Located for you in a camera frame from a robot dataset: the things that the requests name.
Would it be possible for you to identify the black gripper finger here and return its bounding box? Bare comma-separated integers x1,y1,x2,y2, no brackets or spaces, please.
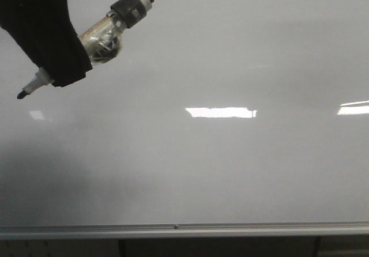
1,0,92,87

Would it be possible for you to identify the black whiteboard marker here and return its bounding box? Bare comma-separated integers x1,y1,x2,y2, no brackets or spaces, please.
17,0,155,99

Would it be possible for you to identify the white whiteboard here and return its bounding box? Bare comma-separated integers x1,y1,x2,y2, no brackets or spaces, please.
1,0,368,227

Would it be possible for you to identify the aluminium whiteboard frame rail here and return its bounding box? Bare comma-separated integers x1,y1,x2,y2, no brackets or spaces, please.
1,221,368,240

